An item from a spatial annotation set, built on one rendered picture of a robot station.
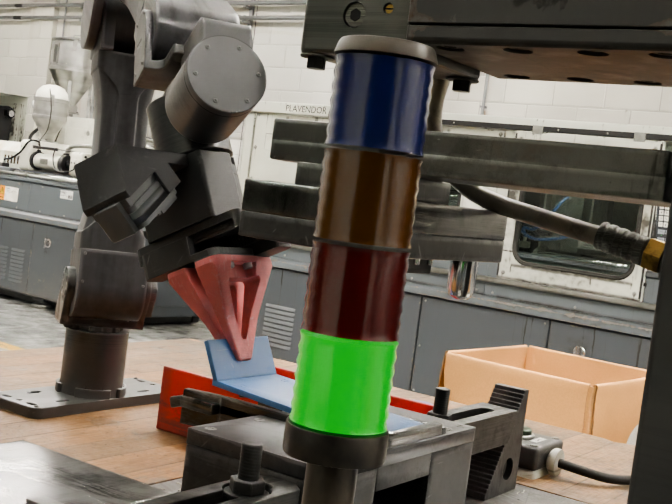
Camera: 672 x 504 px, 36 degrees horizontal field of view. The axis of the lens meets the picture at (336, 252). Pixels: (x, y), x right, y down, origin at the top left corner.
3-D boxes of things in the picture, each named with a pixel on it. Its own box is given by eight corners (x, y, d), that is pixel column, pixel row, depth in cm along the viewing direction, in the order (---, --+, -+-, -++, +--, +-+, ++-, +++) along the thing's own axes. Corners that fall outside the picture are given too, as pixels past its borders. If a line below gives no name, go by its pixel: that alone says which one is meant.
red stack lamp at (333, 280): (336, 322, 42) (346, 241, 42) (417, 339, 40) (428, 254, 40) (280, 325, 39) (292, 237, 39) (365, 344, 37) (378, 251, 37)
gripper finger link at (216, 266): (237, 355, 72) (208, 226, 74) (164, 380, 76) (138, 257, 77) (295, 350, 77) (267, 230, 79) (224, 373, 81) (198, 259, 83)
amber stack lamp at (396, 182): (347, 237, 42) (357, 155, 42) (429, 250, 40) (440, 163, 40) (292, 233, 39) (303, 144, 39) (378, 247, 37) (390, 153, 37)
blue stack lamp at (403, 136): (358, 151, 42) (369, 68, 42) (441, 159, 40) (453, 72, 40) (304, 140, 39) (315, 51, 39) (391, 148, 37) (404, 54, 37)
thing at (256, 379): (257, 372, 80) (264, 335, 79) (430, 432, 71) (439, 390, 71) (197, 379, 74) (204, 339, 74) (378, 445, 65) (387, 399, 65)
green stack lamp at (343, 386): (324, 406, 43) (335, 326, 42) (405, 428, 41) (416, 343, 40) (269, 416, 39) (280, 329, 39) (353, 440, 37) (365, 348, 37)
